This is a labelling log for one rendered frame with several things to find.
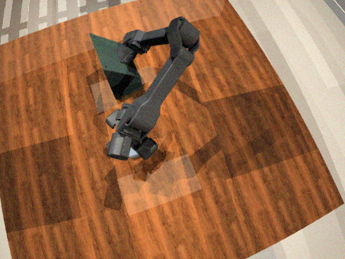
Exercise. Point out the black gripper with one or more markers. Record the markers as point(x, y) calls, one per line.
point(144, 148)

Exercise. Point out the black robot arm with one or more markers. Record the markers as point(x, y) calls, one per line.
point(144, 112)

